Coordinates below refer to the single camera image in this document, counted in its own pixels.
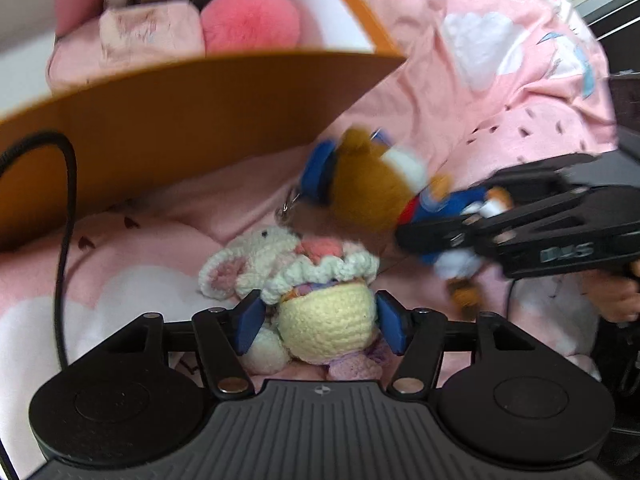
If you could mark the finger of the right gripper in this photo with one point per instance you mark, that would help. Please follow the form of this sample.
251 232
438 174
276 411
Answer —
542 178
471 231

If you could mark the brown plush bear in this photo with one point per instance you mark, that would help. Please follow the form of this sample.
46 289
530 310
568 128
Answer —
371 185

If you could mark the person right hand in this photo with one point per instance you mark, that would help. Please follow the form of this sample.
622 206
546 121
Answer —
616 298

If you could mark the orange cardboard box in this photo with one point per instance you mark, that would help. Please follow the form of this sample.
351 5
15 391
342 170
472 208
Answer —
144 130

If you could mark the pink fluffy pompom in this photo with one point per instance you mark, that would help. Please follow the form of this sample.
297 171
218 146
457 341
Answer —
242 25

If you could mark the pink fabric pouch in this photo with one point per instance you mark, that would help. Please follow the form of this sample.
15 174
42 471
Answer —
125 39

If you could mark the black wardrobe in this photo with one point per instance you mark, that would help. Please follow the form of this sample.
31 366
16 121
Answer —
615 24

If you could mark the pink cloud duvet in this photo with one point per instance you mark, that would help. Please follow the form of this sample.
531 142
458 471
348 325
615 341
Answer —
487 84

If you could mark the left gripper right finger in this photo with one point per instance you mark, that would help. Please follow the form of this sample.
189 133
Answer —
417 336

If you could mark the white crochet bunny doll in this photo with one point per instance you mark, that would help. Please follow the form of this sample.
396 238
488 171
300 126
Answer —
320 308

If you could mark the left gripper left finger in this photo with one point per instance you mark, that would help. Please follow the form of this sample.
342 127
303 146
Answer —
222 336

